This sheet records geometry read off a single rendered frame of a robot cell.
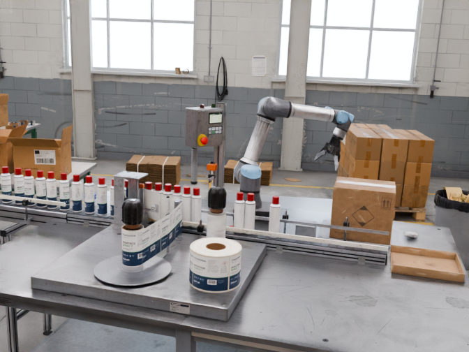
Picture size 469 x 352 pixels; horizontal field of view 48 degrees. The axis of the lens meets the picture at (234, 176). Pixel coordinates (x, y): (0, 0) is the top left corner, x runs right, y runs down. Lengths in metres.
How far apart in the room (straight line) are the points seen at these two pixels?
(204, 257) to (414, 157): 4.26
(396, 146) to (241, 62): 3.00
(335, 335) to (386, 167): 4.15
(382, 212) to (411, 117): 5.59
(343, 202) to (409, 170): 3.34
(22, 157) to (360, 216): 2.49
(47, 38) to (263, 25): 3.23
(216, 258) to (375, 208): 1.01
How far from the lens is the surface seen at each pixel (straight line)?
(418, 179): 6.03
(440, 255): 2.73
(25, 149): 4.10
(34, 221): 3.08
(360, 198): 2.68
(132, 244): 2.12
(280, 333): 1.89
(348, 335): 1.93
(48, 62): 8.66
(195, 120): 2.58
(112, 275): 2.15
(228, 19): 7.97
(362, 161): 5.87
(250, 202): 2.57
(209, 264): 1.98
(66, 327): 3.21
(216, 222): 2.31
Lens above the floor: 1.77
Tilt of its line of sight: 14 degrees down
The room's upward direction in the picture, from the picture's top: 2 degrees clockwise
